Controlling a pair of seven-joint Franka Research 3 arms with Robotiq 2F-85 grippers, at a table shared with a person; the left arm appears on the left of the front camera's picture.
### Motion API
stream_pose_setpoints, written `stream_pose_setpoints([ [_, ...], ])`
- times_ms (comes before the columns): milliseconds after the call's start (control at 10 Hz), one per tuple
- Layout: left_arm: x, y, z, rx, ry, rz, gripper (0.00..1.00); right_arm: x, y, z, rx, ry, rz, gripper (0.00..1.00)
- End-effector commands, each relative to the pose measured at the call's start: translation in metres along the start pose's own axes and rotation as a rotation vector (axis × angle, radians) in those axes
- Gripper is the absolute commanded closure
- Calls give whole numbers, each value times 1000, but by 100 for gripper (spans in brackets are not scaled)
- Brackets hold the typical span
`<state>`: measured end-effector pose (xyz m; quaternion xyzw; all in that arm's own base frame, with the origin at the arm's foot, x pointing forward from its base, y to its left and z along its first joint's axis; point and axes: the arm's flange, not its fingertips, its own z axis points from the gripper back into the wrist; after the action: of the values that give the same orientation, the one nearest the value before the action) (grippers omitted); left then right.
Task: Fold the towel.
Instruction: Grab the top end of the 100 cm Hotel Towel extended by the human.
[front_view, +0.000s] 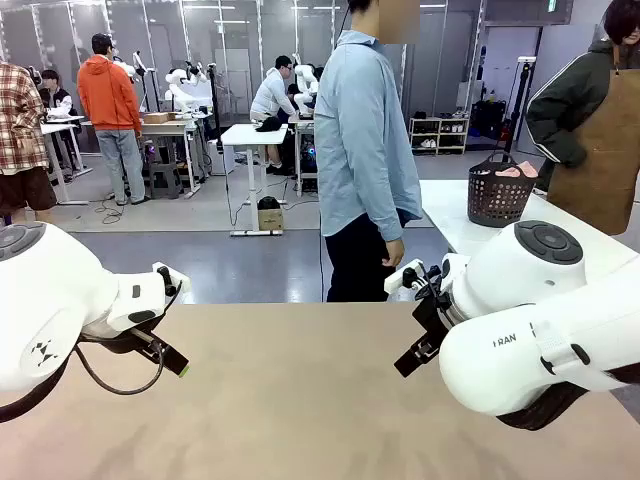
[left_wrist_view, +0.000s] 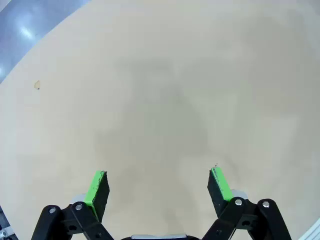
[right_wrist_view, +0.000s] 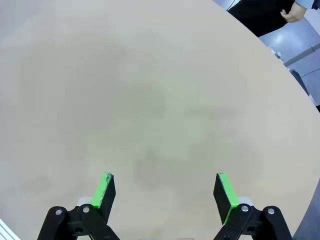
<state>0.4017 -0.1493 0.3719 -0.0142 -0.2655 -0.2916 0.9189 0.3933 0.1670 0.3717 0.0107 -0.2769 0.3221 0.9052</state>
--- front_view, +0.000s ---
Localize person in white jacket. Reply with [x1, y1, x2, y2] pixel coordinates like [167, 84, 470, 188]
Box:
[248, 54, 302, 176]

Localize person in light blue shirt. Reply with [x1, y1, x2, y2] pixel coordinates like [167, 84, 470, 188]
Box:
[313, 0, 424, 304]

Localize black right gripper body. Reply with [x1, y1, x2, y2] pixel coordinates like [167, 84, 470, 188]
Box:
[411, 292, 454, 347]

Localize person in brown apron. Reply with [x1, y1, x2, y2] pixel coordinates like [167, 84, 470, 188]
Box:
[524, 0, 640, 237]

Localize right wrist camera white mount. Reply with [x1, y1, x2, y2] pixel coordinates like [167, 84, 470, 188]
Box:
[383, 258, 444, 302]

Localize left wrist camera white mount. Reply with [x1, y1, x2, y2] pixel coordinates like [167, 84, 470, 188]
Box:
[151, 260, 192, 298]

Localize person's right forearm blue sleeve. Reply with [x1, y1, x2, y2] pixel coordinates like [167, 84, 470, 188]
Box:
[347, 149, 406, 244]

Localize left arm thick black hose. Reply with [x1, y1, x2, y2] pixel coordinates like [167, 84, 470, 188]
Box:
[0, 349, 72, 424]

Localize left gripper thin black cable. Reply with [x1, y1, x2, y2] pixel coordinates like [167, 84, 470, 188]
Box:
[73, 340, 167, 397]

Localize mannequin in plaid shirt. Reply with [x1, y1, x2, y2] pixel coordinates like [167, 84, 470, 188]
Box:
[0, 60, 59, 227]

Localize black perforated plastic basket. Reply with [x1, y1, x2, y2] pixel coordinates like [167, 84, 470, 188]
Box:
[466, 150, 540, 229]

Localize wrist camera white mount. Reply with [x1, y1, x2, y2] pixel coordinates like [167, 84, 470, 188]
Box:
[383, 258, 444, 302]
[151, 260, 192, 298]

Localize small cardboard box on floor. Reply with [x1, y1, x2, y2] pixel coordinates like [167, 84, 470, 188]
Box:
[257, 207, 285, 233]

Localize white standing desk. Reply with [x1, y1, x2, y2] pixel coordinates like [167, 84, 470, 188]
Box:
[219, 123, 291, 238]

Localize black pole stand white top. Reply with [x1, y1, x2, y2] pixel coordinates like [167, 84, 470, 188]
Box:
[501, 56, 537, 154]

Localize large white side table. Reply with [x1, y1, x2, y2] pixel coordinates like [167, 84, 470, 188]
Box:
[418, 178, 640, 282]

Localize black equipment cases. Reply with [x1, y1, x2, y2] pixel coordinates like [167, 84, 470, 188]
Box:
[471, 98, 512, 142]

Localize white desk with cardboard box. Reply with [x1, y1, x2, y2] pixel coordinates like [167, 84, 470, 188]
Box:
[79, 116, 212, 199]

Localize person in orange hoodie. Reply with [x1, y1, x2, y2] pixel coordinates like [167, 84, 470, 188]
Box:
[75, 32, 152, 207]

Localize pink terry towel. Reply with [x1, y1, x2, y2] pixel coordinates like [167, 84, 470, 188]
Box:
[493, 160, 539, 180]

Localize person's right hand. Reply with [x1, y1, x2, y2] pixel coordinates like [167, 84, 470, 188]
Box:
[381, 237, 406, 269]

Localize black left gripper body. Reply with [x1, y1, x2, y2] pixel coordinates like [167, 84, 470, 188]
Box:
[79, 325, 152, 356]

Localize grey plastic stool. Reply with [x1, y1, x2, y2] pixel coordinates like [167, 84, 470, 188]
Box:
[147, 161, 183, 201]

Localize seated person in varsity jacket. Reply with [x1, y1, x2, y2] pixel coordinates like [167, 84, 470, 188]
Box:
[37, 69, 77, 120]

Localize arm thick black hose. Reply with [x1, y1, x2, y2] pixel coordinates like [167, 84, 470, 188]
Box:
[494, 363, 640, 432]
[0, 349, 72, 424]

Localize right arm thick black hose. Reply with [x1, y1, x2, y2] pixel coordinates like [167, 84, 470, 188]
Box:
[494, 363, 640, 432]

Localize white desk near seated person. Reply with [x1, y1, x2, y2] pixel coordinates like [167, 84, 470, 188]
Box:
[39, 115, 94, 207]

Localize wooden shoe rack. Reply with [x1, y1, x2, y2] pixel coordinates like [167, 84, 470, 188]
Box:
[408, 116, 472, 157]

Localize black cable on floor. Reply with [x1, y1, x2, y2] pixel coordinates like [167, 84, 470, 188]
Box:
[91, 193, 127, 227]

